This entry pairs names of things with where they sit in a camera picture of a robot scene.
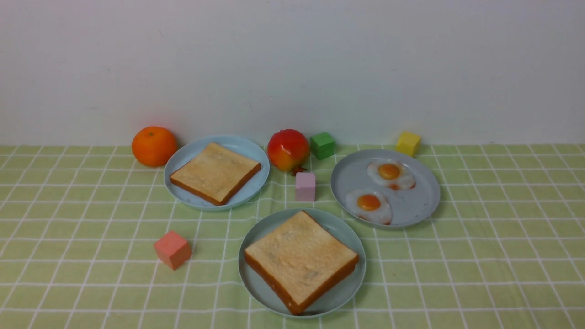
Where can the fried egg front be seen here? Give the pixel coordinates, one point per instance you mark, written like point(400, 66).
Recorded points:
point(369, 205)

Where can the fried egg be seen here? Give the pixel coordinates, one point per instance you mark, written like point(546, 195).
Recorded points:
point(390, 174)
point(369, 205)

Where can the toast slice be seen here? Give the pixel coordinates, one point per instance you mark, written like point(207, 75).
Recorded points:
point(299, 260)
point(215, 174)

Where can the red yellow apple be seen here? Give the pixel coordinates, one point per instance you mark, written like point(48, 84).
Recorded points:
point(288, 150)

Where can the pink lilac cube block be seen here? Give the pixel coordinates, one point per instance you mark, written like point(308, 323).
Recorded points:
point(305, 187)

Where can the green cube block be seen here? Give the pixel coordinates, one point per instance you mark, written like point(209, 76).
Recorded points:
point(322, 145)

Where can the grey egg plate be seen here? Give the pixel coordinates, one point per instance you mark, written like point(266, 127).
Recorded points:
point(409, 206)

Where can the fried egg back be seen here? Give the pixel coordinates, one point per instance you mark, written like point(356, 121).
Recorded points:
point(390, 174)

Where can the light blue bread plate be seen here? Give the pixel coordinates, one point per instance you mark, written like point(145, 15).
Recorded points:
point(236, 144)

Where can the yellow cube block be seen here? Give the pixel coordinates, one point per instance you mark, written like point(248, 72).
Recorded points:
point(408, 143)

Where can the light green center plate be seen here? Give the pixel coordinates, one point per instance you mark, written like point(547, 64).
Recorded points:
point(347, 228)

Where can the orange fruit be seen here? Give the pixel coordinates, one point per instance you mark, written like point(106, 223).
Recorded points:
point(154, 146)

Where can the salmon cube block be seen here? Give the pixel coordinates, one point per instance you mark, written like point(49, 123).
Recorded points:
point(173, 250)

